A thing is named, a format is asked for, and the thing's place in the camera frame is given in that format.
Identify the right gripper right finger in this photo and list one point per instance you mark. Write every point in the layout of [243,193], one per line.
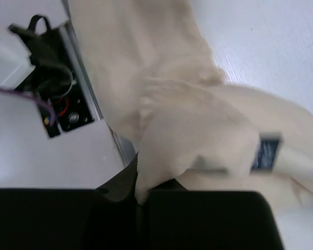
[176,218]

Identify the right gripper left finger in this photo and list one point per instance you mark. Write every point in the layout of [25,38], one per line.
[101,218]

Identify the beige trousers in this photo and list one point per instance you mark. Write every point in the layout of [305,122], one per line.
[157,86]

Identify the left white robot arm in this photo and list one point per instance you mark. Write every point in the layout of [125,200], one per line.
[30,67]

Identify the aluminium front rail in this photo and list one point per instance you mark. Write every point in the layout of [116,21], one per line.
[123,146]

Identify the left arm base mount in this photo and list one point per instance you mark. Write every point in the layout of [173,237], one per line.
[72,109]

